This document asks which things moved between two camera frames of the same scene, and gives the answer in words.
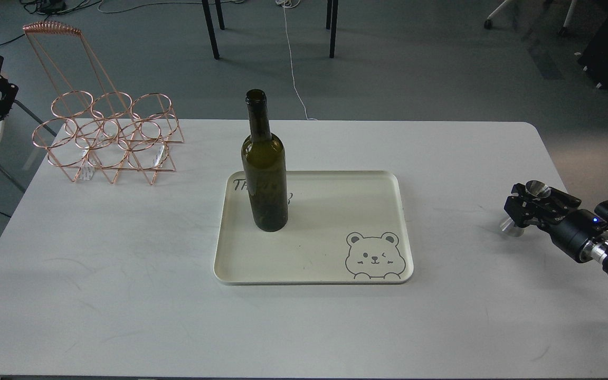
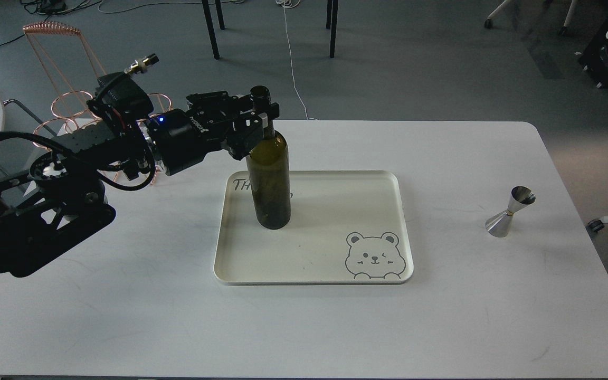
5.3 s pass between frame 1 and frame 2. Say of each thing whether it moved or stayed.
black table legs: stayed
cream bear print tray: stayed
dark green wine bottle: stayed
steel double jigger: moved
